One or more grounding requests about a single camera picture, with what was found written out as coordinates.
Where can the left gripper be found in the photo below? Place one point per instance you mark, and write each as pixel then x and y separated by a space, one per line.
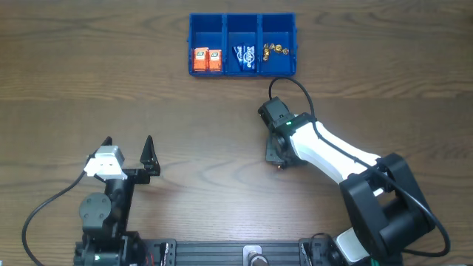
pixel 135 175

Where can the orange candy box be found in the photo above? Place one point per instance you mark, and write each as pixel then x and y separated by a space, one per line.
pixel 215 61
pixel 200 61

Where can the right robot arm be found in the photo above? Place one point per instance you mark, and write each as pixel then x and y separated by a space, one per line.
pixel 321 147

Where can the blue candy pack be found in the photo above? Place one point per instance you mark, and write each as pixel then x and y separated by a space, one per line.
pixel 238 53
pixel 250 57

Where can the gold wrapped candy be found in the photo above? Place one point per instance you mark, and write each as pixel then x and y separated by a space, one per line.
pixel 275 47
pixel 285 51
pixel 266 54

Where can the blue tray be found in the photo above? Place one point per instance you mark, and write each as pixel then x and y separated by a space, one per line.
pixel 242 22

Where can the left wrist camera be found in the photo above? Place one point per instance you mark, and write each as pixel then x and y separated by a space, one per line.
pixel 105 162

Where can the mounting rail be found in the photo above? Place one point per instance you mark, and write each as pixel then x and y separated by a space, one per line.
pixel 210 255

